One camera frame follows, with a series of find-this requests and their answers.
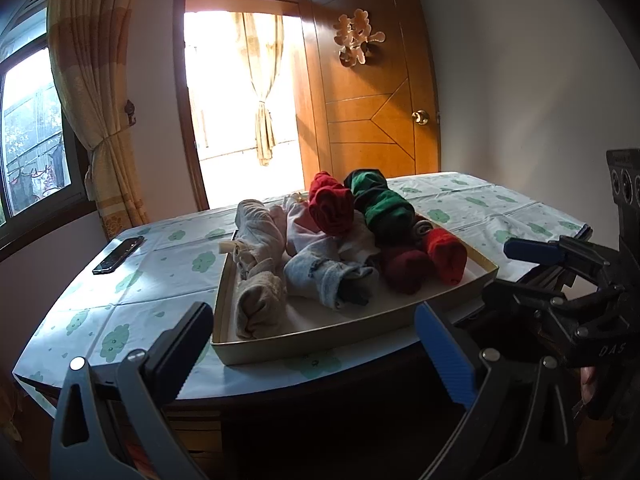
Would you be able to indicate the dark brown door frame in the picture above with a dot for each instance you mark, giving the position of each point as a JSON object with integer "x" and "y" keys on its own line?
{"x": 181, "y": 110}

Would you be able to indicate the tied beige checked curtain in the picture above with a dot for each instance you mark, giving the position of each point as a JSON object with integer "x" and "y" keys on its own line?
{"x": 95, "y": 60}

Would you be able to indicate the bright red underwear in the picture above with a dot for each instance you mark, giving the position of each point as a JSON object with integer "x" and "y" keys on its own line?
{"x": 446, "y": 255}

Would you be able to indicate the grey sock roll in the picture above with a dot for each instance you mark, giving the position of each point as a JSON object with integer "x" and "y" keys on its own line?
{"x": 320, "y": 272}

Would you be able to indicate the dark curtain tieback hook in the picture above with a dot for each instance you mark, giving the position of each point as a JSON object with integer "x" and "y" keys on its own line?
{"x": 130, "y": 112}

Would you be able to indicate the person's right hand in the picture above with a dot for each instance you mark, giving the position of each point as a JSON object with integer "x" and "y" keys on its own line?
{"x": 589, "y": 384}

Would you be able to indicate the pale cut-out door ornament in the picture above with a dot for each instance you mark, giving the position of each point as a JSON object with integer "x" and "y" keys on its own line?
{"x": 357, "y": 40}

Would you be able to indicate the brass door knob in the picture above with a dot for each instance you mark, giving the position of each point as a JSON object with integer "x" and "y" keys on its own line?
{"x": 420, "y": 117}

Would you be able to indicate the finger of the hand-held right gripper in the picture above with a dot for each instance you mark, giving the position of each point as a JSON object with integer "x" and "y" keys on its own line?
{"x": 540, "y": 305}
{"x": 535, "y": 251}

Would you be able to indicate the green underwear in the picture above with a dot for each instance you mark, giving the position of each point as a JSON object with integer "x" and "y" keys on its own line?
{"x": 382, "y": 210}

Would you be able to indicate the white green-cloud tablecloth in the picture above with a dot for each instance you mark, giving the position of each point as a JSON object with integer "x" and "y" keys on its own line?
{"x": 150, "y": 260}

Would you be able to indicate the pale pink underwear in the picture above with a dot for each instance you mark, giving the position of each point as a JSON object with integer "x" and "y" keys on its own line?
{"x": 300, "y": 227}

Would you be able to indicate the dark red knit sock roll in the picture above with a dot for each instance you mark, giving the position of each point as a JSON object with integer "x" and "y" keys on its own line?
{"x": 407, "y": 270}

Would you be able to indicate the beige sock roll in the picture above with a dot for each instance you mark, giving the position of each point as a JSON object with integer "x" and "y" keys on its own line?
{"x": 260, "y": 305}

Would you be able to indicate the dark-framed window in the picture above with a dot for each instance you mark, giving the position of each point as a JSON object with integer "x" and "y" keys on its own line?
{"x": 30, "y": 125}

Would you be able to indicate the orange wooden door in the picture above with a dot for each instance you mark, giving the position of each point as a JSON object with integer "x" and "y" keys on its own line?
{"x": 370, "y": 140}

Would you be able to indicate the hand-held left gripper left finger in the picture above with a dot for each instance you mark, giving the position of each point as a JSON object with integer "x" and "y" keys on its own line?
{"x": 185, "y": 340}

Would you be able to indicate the shallow cardboard box tray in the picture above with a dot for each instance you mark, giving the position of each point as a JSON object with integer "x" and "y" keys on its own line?
{"x": 300, "y": 345}

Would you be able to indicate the thin yellow tied curtain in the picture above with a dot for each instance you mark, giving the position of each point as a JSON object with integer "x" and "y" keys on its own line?
{"x": 264, "y": 130}

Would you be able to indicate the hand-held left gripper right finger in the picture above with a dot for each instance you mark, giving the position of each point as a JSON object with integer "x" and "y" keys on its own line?
{"x": 442, "y": 355}

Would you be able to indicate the hanging laundry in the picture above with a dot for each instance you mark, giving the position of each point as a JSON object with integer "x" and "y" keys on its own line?
{"x": 35, "y": 175}

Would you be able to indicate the small striped underwear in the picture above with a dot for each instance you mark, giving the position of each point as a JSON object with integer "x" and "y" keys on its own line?
{"x": 423, "y": 227}

